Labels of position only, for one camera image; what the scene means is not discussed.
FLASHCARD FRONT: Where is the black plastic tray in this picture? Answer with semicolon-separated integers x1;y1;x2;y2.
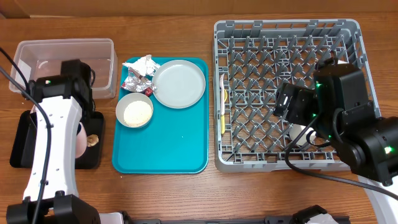
9;110;106;169

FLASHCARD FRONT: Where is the yellow plastic spoon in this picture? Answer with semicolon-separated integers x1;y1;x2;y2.
220;89;228;134

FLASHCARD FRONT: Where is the crumpled silver foil wrapper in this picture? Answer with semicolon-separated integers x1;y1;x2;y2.
121;70;157;96

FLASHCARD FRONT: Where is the clear plastic bin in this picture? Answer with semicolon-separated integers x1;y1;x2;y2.
14;39;118;100

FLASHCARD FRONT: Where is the pink round plate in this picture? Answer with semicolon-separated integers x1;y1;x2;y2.
30;106;87;160

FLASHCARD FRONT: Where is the grey round plate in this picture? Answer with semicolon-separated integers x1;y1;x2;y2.
152;60;206;109

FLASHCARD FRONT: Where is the brown food scrap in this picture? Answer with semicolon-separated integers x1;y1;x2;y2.
86;134;99;147

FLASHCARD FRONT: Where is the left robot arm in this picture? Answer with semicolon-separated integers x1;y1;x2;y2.
4;59;101;223

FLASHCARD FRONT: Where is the grey bowl with rice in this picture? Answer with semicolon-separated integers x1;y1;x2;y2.
116;93;154;128

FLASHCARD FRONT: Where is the white crumpled napkin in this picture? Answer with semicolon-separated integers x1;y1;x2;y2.
122;55;160;77

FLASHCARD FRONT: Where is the teal serving tray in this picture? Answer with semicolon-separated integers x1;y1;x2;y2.
112;57;209;174

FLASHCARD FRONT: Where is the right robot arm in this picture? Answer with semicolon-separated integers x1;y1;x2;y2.
274;58;397;223

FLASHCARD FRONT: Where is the grey dishwasher rack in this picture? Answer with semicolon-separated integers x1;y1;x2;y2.
213;19;377;172

